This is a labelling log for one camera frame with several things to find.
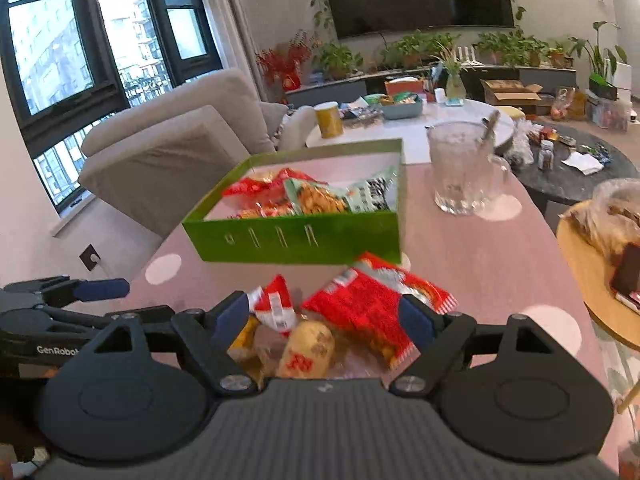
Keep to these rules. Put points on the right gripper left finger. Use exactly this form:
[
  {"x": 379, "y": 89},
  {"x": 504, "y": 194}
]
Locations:
[{"x": 207, "y": 337}]

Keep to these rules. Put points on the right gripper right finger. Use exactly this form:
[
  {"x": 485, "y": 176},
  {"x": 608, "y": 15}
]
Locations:
[{"x": 441, "y": 340}]

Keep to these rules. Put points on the light green snack bag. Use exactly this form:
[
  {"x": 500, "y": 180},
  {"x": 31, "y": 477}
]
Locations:
[{"x": 378, "y": 192}]

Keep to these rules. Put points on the yellow red snack bag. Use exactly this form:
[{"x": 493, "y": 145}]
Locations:
[{"x": 263, "y": 195}]

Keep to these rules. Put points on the small red white packet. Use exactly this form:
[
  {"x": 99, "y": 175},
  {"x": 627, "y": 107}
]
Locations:
[{"x": 272, "y": 306}]

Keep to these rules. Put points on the pink dotted tablecloth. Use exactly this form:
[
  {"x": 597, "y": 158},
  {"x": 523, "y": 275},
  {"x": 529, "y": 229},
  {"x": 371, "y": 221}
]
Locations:
[{"x": 493, "y": 268}]

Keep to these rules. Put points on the yellow wrapped snack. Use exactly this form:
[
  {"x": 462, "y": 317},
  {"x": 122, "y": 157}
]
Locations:
[{"x": 308, "y": 353}]

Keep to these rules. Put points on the green cardboard box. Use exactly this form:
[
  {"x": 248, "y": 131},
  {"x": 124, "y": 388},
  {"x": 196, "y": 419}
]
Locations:
[{"x": 303, "y": 238}]

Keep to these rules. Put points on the round wooden side table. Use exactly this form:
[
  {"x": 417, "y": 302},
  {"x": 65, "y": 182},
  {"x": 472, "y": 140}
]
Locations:
[{"x": 593, "y": 274}]

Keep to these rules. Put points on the glass mug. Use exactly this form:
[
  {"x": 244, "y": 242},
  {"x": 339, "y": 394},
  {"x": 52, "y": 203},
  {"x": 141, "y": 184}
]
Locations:
[{"x": 467, "y": 174}]

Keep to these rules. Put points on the beige armchair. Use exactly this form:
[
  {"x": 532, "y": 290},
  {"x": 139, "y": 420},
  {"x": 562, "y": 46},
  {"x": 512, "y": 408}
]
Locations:
[{"x": 155, "y": 162}]

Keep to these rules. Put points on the smartphone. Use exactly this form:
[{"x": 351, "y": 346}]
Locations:
[{"x": 626, "y": 280}]

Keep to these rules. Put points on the small spice jar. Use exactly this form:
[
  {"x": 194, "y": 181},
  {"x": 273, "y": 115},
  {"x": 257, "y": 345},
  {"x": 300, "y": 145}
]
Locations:
[{"x": 546, "y": 155}]

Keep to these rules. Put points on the clear plastic bag of food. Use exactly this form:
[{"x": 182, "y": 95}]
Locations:
[{"x": 609, "y": 221}]

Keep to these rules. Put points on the dark round marble table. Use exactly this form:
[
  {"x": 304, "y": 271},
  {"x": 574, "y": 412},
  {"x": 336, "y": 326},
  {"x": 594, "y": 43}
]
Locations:
[{"x": 567, "y": 185}]

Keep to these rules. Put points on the white oval coffee table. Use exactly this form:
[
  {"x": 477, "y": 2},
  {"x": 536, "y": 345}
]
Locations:
[{"x": 412, "y": 131}]

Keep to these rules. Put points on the white tissue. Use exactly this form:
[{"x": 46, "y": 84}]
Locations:
[{"x": 585, "y": 163}]

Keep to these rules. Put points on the blue snack tray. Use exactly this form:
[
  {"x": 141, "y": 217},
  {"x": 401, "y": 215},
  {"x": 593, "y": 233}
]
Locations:
[{"x": 411, "y": 106}]

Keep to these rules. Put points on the yellow canister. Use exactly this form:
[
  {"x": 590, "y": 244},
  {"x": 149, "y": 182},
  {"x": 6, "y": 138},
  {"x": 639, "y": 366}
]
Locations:
[{"x": 329, "y": 119}]

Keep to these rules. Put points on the glass vase with plant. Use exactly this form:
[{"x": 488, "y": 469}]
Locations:
[{"x": 448, "y": 62}]

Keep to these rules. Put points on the cardboard box on floor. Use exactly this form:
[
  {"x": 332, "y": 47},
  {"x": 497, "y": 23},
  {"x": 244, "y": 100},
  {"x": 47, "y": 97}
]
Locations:
[{"x": 500, "y": 92}]

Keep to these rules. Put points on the red flower arrangement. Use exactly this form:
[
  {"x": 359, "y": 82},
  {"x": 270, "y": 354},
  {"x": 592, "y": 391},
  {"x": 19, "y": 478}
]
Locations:
[{"x": 284, "y": 64}]

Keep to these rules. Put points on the tall potted leafy plant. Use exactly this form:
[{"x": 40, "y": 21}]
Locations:
[{"x": 603, "y": 62}]

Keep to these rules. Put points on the black window frame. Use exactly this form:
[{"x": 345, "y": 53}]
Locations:
[{"x": 71, "y": 64}]

